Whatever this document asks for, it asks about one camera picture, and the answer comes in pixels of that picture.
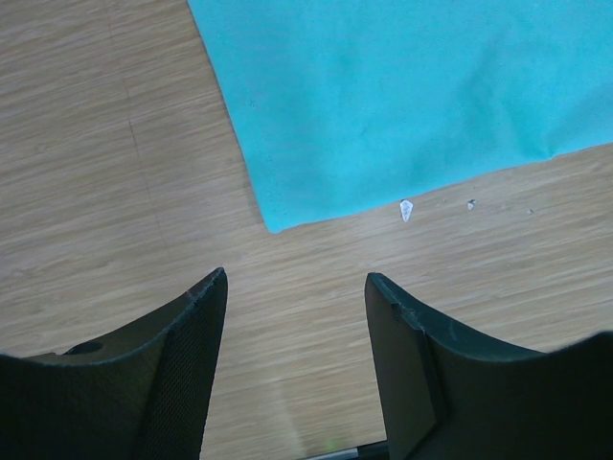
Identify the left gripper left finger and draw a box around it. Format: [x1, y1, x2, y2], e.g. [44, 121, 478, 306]
[1, 268, 228, 459]

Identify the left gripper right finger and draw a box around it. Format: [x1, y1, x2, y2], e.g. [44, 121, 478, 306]
[365, 273, 612, 459]

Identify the teal t shirt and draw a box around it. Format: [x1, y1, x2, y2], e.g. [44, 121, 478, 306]
[190, 1, 612, 233]

